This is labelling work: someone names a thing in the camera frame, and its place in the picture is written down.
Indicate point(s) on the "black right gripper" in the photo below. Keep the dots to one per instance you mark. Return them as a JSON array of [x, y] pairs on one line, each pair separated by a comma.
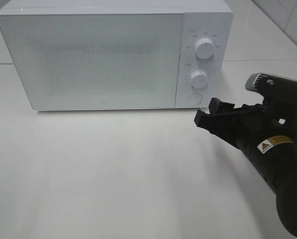
[[260, 132]]

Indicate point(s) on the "round white door button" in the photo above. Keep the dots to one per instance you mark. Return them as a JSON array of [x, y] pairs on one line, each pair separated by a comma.
[[194, 99]]

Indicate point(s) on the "white timer knob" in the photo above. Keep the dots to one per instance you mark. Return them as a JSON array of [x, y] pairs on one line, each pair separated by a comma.
[[199, 79]]

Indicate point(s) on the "white microwave door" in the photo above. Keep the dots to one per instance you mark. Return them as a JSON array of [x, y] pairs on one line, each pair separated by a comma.
[[92, 62]]

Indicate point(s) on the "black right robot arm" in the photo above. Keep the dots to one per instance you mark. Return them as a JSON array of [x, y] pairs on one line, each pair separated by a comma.
[[281, 177]]

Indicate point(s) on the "upper white power knob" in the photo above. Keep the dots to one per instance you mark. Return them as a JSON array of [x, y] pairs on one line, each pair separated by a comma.
[[204, 47]]

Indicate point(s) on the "white microwave oven body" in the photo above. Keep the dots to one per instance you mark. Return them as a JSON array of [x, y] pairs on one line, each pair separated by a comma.
[[211, 18]]

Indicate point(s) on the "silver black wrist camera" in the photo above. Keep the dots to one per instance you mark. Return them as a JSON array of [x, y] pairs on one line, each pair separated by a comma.
[[279, 98]]

